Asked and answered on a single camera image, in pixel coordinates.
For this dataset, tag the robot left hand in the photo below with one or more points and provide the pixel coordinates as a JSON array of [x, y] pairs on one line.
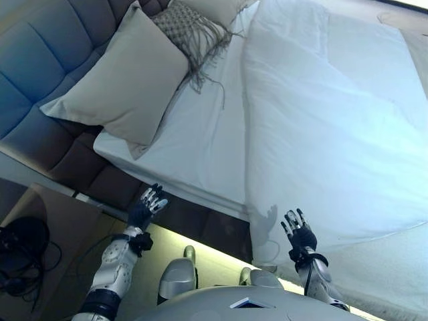
[[142, 210]]

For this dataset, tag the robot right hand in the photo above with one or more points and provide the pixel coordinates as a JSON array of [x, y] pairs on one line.
[[302, 235]]

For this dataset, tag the white duvet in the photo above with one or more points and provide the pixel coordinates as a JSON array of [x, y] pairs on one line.
[[334, 133]]

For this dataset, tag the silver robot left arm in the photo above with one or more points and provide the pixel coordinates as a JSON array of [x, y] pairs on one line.
[[113, 264]]

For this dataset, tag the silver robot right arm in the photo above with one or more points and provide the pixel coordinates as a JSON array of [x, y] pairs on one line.
[[321, 274]]

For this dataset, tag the robot right leg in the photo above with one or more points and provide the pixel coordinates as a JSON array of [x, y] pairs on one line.
[[264, 279]]

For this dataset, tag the robot leg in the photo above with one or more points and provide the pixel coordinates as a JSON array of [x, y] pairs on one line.
[[264, 279], [177, 274]]

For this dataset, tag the wooden nightstand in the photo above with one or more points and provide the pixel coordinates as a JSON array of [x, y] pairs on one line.
[[73, 227]]

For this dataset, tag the robot left leg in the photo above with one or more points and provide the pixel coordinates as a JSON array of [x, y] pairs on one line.
[[177, 274]]

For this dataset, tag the grey robot torso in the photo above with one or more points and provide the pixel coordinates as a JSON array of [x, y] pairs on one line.
[[207, 307]]

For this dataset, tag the large beige pillow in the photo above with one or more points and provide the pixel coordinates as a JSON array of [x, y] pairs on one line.
[[127, 87]]

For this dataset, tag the tufted upholstered headboard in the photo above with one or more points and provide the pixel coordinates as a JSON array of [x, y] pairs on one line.
[[40, 60]]

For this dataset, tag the grey knit fringed cushion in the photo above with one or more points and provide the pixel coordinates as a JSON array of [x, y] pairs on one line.
[[187, 26]]

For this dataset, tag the brown upholstered bed frame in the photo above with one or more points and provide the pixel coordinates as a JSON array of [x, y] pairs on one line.
[[207, 224]]

